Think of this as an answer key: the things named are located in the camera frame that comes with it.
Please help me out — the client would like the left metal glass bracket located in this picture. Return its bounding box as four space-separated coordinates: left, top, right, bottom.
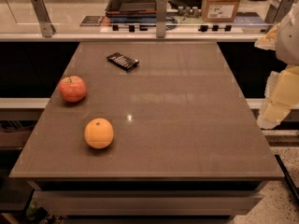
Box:
30 0 56 37

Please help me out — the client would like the metal glass bracket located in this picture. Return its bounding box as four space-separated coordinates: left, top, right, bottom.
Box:
264 0 298 32
30 0 56 37
156 0 167 38

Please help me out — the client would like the middle metal glass bracket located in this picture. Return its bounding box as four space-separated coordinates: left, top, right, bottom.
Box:
156 0 167 38

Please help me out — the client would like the black rxbar chocolate bar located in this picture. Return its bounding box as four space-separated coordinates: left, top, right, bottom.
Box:
107 52 139 72

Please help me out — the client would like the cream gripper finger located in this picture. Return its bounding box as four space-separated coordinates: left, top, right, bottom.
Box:
257 101 291 130

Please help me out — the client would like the cardboard box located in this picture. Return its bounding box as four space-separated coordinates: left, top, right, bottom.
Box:
201 0 240 22

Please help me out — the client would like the red apple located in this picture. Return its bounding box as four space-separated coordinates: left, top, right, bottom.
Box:
58 76 87 103

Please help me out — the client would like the right metal glass bracket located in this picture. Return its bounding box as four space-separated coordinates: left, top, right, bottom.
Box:
264 0 298 32

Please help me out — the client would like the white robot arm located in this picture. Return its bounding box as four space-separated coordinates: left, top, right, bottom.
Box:
254 2 299 129

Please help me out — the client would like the orange fruit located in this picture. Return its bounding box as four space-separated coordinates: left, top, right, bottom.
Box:
84 119 114 149

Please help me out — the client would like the dark open tray bin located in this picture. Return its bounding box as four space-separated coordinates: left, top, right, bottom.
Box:
106 0 156 17

